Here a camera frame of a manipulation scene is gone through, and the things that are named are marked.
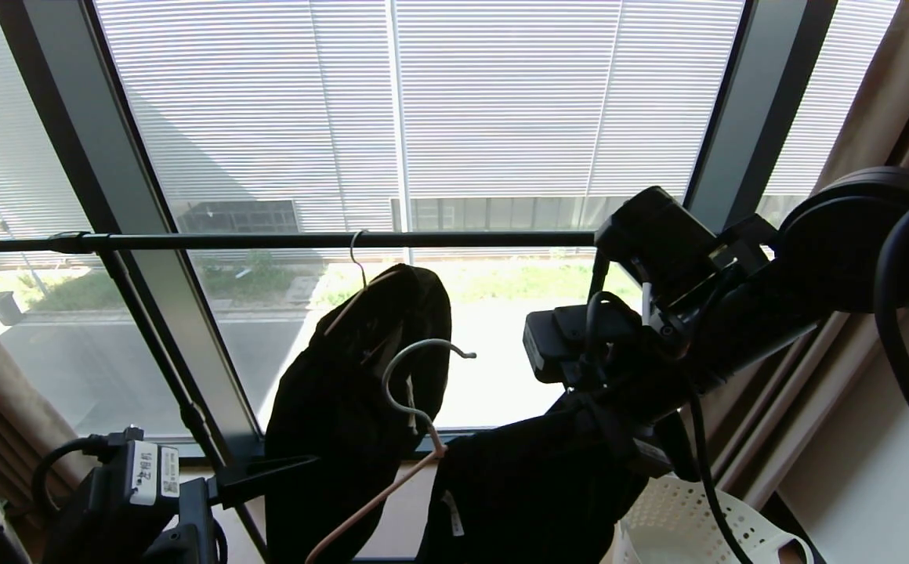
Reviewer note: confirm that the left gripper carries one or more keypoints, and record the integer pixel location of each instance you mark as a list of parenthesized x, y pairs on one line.
[(188, 525)]

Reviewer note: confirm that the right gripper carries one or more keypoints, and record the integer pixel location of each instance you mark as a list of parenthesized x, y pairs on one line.
[(642, 415)]

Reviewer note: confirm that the black garment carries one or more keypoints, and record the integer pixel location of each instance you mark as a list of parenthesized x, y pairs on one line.
[(337, 423), (533, 486)]

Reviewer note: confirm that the pink clothes hanger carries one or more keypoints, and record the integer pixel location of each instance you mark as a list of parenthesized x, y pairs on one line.
[(392, 489), (356, 262)]

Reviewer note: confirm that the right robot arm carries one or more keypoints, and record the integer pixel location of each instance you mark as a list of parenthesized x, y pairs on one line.
[(815, 258)]

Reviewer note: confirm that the white laundry basket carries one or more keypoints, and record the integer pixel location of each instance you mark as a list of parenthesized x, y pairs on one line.
[(697, 525)]

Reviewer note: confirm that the black clothes rack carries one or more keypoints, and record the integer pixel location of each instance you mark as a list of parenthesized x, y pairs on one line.
[(266, 240)]

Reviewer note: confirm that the brown curtain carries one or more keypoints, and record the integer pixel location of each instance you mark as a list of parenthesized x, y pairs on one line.
[(0, 392), (878, 78)]

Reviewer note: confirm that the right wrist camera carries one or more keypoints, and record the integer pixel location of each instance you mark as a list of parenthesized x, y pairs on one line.
[(556, 337)]

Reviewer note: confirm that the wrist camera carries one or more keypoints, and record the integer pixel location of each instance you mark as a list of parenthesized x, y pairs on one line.
[(110, 501), (556, 337)]

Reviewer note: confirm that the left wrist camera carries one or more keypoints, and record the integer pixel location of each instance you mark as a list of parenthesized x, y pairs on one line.
[(110, 501)]

